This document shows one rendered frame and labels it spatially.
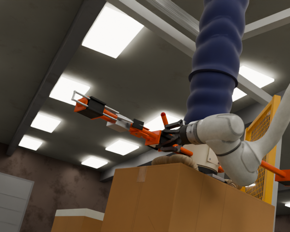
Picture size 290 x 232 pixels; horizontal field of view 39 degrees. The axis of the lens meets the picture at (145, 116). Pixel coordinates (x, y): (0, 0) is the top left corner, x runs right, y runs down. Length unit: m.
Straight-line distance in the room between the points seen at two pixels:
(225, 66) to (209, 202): 0.68
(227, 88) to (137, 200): 0.69
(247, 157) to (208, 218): 0.28
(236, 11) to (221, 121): 0.84
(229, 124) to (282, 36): 4.53
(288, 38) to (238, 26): 3.84
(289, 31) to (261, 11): 0.56
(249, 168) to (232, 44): 0.74
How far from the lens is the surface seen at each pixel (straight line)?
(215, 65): 1.91
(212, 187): 1.58
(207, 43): 1.99
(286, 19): 4.28
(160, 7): 4.10
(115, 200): 1.69
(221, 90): 1.88
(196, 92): 1.87
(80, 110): 1.49
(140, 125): 1.55
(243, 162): 1.46
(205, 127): 1.42
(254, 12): 5.45
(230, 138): 1.39
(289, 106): 1.49
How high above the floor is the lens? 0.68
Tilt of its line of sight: 21 degrees up
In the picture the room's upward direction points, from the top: 12 degrees clockwise
